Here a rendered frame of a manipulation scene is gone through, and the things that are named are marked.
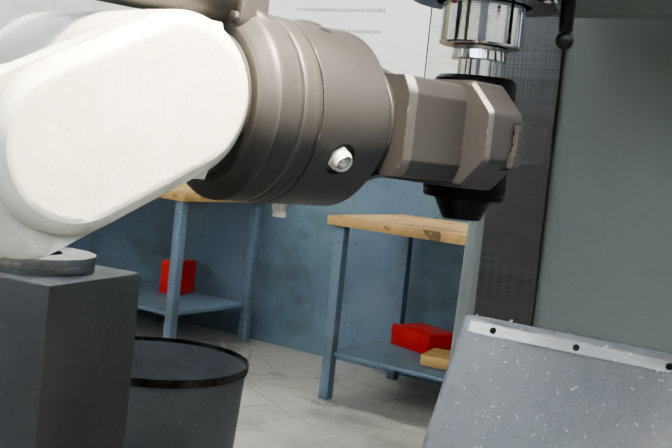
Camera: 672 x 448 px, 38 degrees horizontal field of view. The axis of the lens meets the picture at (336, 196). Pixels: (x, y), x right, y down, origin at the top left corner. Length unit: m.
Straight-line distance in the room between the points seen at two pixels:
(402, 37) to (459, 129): 4.98
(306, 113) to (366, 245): 5.08
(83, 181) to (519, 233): 0.65
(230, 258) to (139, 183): 5.70
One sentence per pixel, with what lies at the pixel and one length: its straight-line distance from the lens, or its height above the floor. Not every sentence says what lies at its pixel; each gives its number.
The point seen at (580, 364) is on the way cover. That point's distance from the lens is 0.93.
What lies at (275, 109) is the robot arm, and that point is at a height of 1.23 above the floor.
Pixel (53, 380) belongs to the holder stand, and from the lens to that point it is 0.79.
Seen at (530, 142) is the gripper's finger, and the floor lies 1.23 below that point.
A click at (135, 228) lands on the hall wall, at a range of 6.59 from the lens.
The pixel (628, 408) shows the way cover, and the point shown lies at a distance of 0.91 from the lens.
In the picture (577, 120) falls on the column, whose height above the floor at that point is 1.26.
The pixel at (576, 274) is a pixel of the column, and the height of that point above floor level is 1.12.
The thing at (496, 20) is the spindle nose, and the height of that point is 1.29.
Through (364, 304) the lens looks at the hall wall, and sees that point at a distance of 5.53.
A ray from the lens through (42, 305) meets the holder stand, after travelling 0.77.
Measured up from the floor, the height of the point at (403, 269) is 0.59.
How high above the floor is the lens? 1.22
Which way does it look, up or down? 3 degrees down
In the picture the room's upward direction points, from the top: 6 degrees clockwise
